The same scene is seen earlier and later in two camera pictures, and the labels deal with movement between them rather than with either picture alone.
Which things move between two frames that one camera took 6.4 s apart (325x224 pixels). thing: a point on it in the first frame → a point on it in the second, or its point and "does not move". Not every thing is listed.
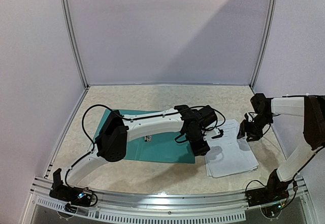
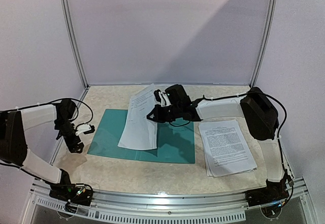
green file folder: x=161 y=148 does not move
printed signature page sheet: x=227 y=155 → x=140 y=132
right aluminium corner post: x=269 y=34 does not move
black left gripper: x=199 y=151 → x=73 y=148
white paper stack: x=224 y=162 does not move
